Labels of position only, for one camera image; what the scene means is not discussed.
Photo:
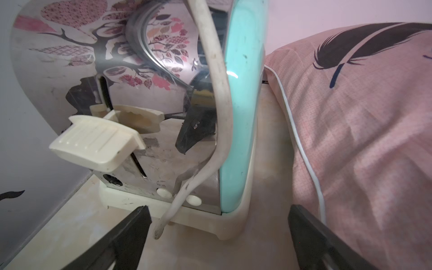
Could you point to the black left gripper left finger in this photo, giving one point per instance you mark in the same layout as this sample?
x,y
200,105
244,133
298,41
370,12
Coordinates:
x,y
121,248

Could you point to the mint and chrome toaster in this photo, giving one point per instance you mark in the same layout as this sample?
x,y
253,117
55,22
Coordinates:
x,y
157,98

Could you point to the pink feather pillow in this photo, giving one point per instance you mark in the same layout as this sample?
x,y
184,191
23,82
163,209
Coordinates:
x,y
358,103

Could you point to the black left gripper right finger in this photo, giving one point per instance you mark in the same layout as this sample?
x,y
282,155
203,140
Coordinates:
x,y
317,247

